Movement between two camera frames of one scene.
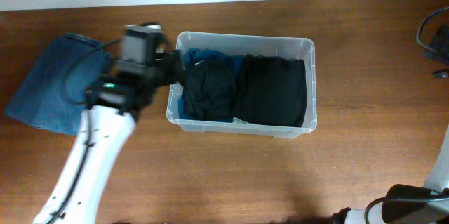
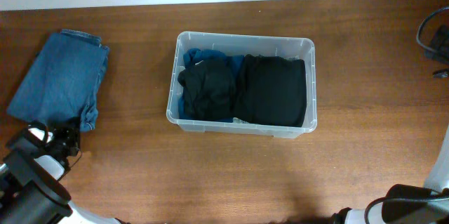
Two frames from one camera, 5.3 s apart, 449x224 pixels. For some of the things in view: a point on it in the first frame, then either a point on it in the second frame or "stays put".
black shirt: (271, 90) stays put
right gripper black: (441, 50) stays put
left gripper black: (173, 67) -> (68, 130)
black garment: (210, 90) stays put
